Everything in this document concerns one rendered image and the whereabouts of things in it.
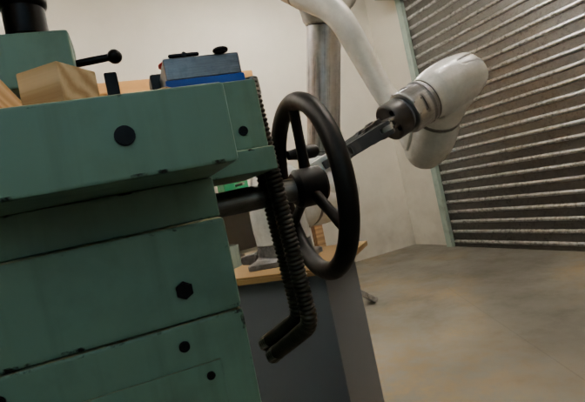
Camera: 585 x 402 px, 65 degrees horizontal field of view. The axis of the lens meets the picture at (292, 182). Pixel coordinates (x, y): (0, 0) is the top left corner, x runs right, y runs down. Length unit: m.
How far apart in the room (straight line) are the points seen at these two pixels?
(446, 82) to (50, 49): 0.67
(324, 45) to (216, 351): 1.05
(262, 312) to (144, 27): 3.37
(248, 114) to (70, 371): 0.34
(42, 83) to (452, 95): 0.75
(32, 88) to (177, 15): 4.01
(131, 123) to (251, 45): 4.13
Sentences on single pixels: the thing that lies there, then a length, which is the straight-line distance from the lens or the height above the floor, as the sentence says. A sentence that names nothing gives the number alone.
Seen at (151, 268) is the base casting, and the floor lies 0.77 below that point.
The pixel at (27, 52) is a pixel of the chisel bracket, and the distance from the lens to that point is 0.68.
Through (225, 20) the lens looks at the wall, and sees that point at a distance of 4.47.
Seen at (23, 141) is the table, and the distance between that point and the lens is 0.34.
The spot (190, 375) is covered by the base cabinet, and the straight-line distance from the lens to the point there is 0.47.
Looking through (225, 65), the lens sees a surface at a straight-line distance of 0.62.
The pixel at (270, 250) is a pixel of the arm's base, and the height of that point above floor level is 0.66.
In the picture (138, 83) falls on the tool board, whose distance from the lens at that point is 4.09.
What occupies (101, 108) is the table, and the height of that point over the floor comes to 0.89.
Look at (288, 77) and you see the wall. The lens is 4.49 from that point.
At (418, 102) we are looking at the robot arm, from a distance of 0.91.
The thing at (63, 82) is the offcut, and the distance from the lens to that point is 0.37.
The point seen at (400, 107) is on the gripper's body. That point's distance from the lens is 0.90.
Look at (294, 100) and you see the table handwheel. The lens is 0.67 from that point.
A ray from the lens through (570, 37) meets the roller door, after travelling 3.54.
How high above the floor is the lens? 0.81
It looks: 1 degrees up
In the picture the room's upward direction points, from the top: 12 degrees counter-clockwise
